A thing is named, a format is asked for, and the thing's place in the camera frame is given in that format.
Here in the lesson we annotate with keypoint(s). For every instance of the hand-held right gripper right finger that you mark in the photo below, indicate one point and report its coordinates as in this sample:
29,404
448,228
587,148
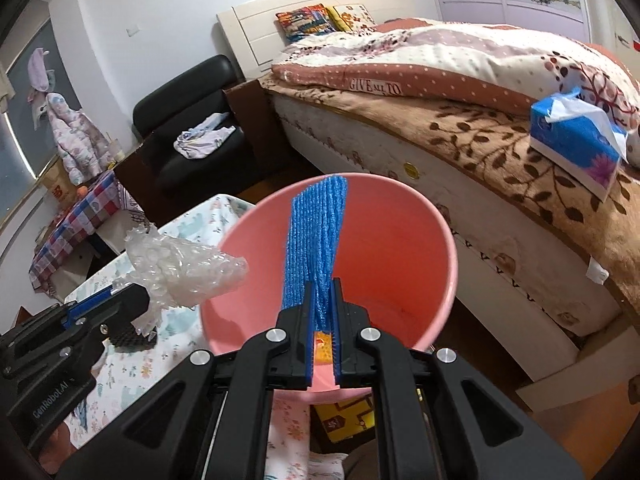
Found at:
336,355

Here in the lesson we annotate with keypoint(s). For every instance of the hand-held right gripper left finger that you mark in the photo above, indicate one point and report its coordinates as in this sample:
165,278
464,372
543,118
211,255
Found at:
307,360

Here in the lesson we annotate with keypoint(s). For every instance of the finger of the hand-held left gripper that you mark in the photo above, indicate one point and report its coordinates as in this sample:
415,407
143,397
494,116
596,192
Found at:
125,305
90,305

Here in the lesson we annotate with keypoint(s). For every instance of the black ridged foam piece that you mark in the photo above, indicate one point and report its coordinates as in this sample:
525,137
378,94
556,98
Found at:
125,342

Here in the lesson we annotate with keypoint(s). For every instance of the clear bubble wrap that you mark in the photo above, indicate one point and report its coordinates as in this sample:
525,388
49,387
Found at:
185,270

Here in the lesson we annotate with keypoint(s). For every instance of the pink plastic bucket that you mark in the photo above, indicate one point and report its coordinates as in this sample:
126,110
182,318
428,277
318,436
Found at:
400,260

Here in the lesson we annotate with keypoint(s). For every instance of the blue foam strip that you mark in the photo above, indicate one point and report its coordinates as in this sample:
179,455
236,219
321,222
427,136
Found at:
315,230

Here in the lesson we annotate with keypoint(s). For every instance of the yellow patterned box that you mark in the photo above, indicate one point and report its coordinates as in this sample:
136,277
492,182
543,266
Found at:
345,420

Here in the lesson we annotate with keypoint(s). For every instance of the floral tablecloth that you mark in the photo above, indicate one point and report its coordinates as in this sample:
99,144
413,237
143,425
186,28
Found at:
140,375

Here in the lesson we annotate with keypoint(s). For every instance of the plaid cloth side table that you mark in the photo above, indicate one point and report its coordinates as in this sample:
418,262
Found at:
75,225

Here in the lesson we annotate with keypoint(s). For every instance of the orange fruit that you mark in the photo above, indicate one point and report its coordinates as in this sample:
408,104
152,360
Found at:
81,191

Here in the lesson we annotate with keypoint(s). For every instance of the cardboard box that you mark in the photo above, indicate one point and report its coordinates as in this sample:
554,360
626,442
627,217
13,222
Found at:
55,185

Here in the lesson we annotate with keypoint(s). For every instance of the dark wooden cabinet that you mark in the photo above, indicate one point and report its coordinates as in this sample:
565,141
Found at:
140,180

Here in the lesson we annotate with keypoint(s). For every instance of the clear plastic cup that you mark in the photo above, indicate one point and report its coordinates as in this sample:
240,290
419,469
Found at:
118,155

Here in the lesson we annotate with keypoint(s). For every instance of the pink floral jacket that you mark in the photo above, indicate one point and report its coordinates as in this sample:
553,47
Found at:
75,140

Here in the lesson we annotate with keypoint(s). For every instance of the dark window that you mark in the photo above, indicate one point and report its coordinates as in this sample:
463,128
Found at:
20,150

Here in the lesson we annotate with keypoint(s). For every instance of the crumpled light cloth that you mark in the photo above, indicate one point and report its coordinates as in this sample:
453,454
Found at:
200,140

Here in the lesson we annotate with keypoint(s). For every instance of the black leather armchair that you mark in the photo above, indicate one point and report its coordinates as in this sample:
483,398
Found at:
170,105

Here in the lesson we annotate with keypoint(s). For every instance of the white mattress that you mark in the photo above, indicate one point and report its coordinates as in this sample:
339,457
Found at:
375,145

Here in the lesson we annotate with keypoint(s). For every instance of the dark wooden nightstand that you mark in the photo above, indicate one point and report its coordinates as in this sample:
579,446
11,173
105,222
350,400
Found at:
255,130

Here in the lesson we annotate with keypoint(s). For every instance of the lilac hanging garment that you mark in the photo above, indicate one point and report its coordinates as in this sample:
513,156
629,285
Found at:
37,67

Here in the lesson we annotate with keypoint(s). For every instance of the bed with floral quilt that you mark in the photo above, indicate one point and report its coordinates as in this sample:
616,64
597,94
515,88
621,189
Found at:
500,150

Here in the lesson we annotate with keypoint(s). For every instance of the white wooden headboard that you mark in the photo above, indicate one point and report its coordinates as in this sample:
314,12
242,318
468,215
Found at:
260,40

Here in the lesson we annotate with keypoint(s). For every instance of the floral dotted quilt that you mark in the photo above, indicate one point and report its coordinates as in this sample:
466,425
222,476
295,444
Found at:
450,60

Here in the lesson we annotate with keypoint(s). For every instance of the blue tissue box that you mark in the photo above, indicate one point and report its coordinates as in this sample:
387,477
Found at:
575,145

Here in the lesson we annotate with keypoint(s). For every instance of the colourful patchwork pillow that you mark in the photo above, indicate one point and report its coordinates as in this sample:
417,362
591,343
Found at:
305,22

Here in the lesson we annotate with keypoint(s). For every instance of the yellow floral pillow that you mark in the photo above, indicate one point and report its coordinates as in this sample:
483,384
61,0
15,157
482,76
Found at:
352,17

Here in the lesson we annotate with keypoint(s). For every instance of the lavender wardrobe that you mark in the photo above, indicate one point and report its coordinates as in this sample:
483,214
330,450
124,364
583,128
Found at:
500,5

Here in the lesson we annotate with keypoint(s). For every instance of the white wall socket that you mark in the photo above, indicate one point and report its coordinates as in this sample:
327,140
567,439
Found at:
133,30

